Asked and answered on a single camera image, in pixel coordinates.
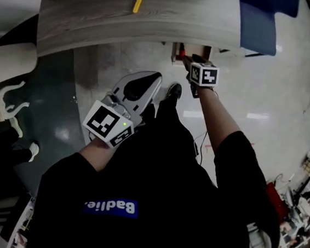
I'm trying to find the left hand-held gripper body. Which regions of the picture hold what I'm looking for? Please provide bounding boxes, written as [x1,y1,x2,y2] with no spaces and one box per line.
[79,90,152,152]

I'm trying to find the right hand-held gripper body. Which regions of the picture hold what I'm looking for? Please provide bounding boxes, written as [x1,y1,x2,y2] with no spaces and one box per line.
[185,60,221,101]

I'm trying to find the brown wooden desk drawer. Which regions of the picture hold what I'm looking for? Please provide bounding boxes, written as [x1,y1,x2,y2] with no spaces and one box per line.
[170,41,212,69]

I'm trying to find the person's left forearm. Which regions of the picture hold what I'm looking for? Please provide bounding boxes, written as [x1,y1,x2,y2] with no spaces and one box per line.
[77,136,115,173]

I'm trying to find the person's right forearm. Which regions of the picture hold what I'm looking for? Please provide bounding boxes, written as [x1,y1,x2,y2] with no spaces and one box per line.
[189,85,246,158]

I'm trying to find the person's black trousers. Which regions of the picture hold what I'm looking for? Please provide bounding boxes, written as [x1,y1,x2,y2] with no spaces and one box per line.
[137,93,202,159]

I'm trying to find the person's black shoe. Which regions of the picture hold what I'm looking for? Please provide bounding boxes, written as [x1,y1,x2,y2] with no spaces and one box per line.
[166,82,183,102]

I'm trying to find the grey wooden desk with hutch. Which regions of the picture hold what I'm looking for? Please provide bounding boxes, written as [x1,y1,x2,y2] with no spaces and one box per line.
[34,0,247,78]

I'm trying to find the blue chair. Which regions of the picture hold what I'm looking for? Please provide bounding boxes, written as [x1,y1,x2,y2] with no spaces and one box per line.
[233,0,300,63]

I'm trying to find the yellow marker pen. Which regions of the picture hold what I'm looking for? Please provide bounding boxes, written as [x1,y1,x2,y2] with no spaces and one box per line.
[132,0,145,15]

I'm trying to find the person's black shirt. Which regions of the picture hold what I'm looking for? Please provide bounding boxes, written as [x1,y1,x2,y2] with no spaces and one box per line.
[27,110,291,248]

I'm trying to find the red cloth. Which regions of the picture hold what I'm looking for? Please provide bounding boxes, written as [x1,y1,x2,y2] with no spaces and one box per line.
[263,182,290,223]

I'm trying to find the thin cable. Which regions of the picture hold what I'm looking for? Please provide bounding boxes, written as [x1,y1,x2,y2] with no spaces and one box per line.
[191,130,209,165]

